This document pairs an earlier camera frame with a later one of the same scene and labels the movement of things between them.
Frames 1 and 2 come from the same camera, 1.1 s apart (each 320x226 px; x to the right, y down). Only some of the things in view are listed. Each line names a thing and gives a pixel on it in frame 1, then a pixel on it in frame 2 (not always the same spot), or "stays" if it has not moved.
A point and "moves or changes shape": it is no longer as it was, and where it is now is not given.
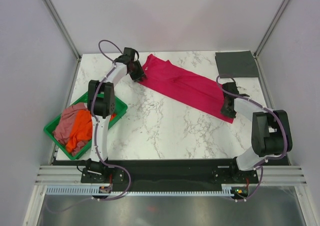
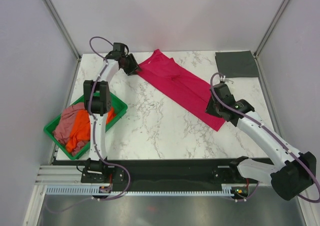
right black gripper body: [227, 111] to [213, 108]
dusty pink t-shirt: [63, 132] stays
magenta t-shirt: [184, 86] moves or changes shape
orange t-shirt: [81, 128] stays
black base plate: [163, 173] stays
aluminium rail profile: [60, 175] stays
